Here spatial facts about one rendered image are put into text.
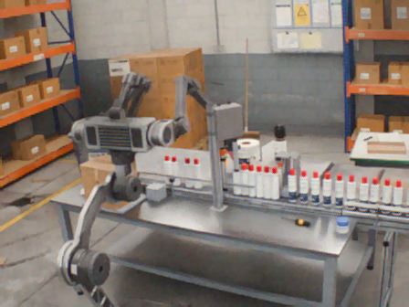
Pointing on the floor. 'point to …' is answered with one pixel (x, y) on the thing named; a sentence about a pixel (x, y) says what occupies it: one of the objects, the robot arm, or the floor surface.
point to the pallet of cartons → (165, 89)
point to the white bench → (377, 158)
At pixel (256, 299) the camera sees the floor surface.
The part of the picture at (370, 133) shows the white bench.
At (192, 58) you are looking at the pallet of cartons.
